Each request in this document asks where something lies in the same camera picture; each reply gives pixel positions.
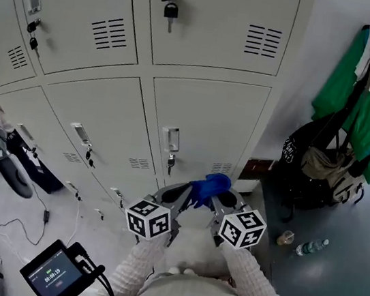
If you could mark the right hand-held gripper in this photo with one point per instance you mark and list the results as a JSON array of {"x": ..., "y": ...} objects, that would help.
[{"x": 243, "y": 228}]

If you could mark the white box with brown top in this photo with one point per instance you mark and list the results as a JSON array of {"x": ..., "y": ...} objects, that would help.
[{"x": 257, "y": 168}]

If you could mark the khaki bag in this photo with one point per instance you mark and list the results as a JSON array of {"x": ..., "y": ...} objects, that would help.
[{"x": 320, "y": 164}]

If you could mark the white patterned backpack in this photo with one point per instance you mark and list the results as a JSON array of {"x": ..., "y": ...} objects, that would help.
[{"x": 347, "y": 189}]

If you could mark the grey metal locker cabinet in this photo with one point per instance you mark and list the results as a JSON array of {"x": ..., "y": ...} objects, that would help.
[{"x": 91, "y": 105}]

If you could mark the gray mesh chair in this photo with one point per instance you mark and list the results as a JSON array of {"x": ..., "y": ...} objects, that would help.
[{"x": 14, "y": 180}]

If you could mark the black monitor screen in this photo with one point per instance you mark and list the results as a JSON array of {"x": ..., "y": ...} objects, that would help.
[{"x": 55, "y": 276}]

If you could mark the clear plastic water bottle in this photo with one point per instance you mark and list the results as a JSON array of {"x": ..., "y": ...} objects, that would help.
[{"x": 311, "y": 247}]

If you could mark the clear plastic cup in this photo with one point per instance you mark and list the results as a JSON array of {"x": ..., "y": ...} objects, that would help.
[{"x": 285, "y": 239}]

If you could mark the person's left forearm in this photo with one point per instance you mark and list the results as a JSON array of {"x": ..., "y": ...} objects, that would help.
[{"x": 140, "y": 264}]

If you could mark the person's right forearm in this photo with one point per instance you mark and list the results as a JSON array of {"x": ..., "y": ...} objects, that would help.
[{"x": 248, "y": 277}]

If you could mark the black bag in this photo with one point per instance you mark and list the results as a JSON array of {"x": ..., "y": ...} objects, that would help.
[{"x": 290, "y": 180}]

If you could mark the blue cloth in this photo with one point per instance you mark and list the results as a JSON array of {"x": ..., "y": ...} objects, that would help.
[{"x": 216, "y": 183}]

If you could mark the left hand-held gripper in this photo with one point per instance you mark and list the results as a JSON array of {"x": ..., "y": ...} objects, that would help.
[{"x": 146, "y": 219}]

